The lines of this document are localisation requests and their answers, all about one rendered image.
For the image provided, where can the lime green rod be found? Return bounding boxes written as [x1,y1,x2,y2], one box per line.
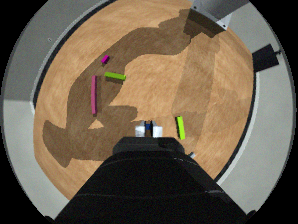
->
[104,72,126,81]
[176,116,185,140]

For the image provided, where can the pink rod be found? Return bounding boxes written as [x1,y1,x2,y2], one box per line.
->
[91,75,98,114]

